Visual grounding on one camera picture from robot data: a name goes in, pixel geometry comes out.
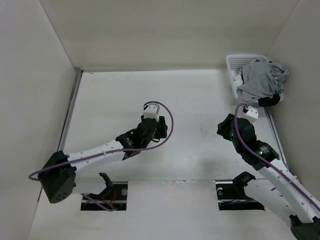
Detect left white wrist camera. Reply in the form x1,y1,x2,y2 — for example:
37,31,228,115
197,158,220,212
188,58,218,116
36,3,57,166
143,103,160,122

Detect grey tank top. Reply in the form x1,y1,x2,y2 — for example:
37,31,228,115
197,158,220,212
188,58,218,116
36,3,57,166
235,59,290,104

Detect purple cable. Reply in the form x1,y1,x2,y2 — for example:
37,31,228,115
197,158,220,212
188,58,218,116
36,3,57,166
28,100,175,212
235,103,320,212

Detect white garment in basket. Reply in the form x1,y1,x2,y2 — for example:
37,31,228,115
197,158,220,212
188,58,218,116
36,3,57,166
233,71,244,88

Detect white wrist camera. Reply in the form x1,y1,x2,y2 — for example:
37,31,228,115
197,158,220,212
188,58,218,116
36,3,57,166
242,106,259,124
143,103,160,122

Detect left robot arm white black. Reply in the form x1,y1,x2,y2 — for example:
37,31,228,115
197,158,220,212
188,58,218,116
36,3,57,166
37,116,168,204

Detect white plastic laundry basket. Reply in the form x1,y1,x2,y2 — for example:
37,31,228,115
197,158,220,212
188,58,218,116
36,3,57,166
226,54,283,107

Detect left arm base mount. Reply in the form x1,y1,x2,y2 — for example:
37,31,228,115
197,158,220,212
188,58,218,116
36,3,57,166
85,172,129,212

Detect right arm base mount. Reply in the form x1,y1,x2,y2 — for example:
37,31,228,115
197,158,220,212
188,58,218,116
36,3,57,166
215,171,265,211

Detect black tank top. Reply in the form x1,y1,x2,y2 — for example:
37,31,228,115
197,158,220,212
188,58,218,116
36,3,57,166
258,94,281,108

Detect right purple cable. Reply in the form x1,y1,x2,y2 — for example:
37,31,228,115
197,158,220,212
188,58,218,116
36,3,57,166
235,103,320,212

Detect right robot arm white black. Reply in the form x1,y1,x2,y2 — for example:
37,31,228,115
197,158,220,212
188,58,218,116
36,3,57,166
217,114,320,240

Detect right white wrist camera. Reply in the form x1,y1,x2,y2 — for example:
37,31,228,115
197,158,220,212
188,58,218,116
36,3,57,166
242,106,259,124

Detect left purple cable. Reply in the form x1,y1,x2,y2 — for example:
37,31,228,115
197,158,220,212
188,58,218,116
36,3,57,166
28,100,175,212

